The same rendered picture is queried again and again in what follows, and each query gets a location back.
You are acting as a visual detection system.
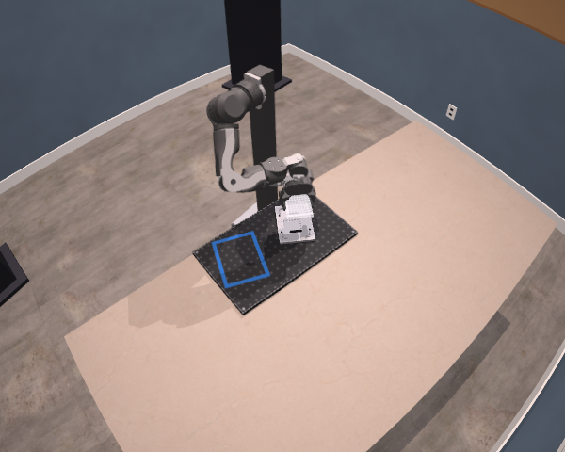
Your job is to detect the blue rectangular tape outline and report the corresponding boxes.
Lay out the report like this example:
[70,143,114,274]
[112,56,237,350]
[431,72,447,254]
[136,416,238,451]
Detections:
[212,231,270,288]

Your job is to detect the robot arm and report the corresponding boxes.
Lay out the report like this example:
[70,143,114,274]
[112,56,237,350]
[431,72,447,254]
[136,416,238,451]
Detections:
[206,73,308,193]

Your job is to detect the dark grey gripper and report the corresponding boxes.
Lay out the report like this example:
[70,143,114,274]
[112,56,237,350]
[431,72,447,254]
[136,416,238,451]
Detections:
[279,169,316,211]

